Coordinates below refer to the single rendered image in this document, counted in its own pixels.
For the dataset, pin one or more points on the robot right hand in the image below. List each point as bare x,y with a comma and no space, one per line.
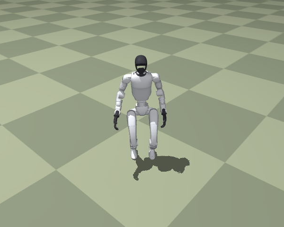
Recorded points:
116,115

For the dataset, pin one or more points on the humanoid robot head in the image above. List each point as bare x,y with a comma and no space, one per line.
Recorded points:
140,60

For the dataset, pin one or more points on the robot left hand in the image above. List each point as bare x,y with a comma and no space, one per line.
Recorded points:
164,117

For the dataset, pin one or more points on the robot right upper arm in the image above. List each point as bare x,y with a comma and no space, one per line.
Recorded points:
125,80

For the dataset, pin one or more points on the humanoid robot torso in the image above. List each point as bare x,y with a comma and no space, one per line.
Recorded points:
141,90

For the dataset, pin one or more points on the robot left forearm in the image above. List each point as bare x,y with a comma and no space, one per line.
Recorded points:
162,102

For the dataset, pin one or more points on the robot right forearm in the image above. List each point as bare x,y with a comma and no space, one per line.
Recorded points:
118,103

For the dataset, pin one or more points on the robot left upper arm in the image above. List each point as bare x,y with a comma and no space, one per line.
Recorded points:
157,82

